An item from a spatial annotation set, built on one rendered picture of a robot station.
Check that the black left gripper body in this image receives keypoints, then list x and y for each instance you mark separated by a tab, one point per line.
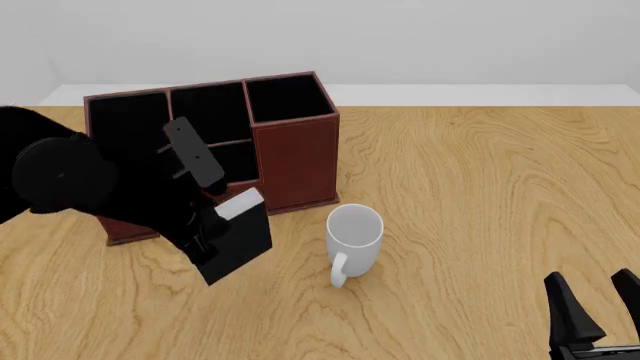
192	232

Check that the black book with white pages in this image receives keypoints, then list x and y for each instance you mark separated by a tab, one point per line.
245	240

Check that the small flat plate on stalk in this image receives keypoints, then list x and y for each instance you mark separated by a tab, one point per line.
194	153

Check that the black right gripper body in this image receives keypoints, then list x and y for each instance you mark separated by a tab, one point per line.
600	350

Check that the white mug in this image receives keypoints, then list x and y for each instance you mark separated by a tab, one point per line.
354	240

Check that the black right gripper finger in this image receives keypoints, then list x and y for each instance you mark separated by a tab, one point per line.
631	292
570	311

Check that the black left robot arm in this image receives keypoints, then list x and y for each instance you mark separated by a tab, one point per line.
60	176

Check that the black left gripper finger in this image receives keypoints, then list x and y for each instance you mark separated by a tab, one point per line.
220	227

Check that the red-brown desk caddy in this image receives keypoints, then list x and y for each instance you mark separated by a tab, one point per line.
300	161

